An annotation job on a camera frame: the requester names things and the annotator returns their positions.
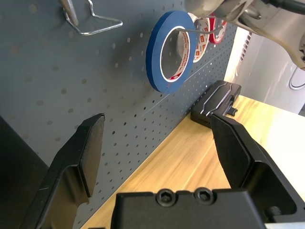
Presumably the blue tape roll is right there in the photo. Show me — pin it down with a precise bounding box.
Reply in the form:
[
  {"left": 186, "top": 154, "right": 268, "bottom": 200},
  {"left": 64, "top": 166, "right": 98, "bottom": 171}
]
[{"left": 145, "top": 10, "right": 198, "bottom": 94}]

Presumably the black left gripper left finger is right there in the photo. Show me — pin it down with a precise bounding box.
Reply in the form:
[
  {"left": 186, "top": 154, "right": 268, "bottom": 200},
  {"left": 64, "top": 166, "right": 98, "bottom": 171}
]
[{"left": 20, "top": 113, "right": 106, "bottom": 229}]

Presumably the metal peg hook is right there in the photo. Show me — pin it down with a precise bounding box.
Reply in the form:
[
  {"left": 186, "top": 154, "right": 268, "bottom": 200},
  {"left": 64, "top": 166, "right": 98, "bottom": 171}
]
[{"left": 171, "top": 21, "right": 224, "bottom": 34}]

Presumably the white tape roll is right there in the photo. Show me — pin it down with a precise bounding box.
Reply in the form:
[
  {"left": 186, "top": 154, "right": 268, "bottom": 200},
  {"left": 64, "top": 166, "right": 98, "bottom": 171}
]
[{"left": 190, "top": 14, "right": 211, "bottom": 63}]

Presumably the black tool case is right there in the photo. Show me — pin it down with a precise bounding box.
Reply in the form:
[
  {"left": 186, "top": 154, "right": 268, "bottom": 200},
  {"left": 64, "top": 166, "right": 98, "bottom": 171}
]
[{"left": 190, "top": 80, "right": 242, "bottom": 127}]

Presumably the wide wire pliers hook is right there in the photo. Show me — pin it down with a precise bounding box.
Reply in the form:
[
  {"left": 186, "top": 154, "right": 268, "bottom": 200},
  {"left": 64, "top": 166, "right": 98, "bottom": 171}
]
[{"left": 63, "top": 0, "right": 123, "bottom": 36}]

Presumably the grey pegboard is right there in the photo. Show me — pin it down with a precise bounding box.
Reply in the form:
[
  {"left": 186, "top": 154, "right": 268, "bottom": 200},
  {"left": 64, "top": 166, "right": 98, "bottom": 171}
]
[{"left": 0, "top": 0, "right": 239, "bottom": 229}]

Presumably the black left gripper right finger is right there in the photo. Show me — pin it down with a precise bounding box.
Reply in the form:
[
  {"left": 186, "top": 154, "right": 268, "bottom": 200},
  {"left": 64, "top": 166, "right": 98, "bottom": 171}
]
[{"left": 209, "top": 114, "right": 300, "bottom": 212}]

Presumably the red tape roll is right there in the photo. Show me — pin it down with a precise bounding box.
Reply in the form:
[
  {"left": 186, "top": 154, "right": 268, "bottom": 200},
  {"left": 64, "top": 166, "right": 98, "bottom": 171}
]
[{"left": 208, "top": 18, "right": 228, "bottom": 45}]

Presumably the white cabinet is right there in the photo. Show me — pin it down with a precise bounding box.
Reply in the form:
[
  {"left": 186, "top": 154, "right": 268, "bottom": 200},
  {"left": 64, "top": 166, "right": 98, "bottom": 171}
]
[{"left": 224, "top": 14, "right": 305, "bottom": 115}]

